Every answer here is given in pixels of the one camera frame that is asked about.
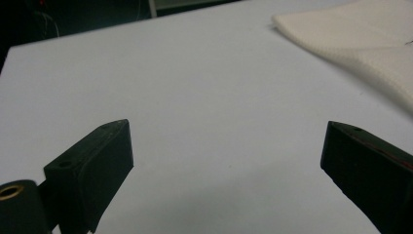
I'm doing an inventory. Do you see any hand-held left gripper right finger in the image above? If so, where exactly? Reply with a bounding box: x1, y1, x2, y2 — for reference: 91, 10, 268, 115
319, 120, 413, 234

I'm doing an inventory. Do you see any cream waffle-knit cloth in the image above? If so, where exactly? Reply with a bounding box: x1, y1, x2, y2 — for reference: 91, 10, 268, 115
272, 0, 413, 115

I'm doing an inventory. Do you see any thin white cable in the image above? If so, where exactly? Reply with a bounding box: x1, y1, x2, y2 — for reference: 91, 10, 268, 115
35, 11, 61, 38

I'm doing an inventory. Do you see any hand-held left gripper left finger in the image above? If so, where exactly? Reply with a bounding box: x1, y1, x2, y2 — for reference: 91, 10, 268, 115
43, 118, 134, 234

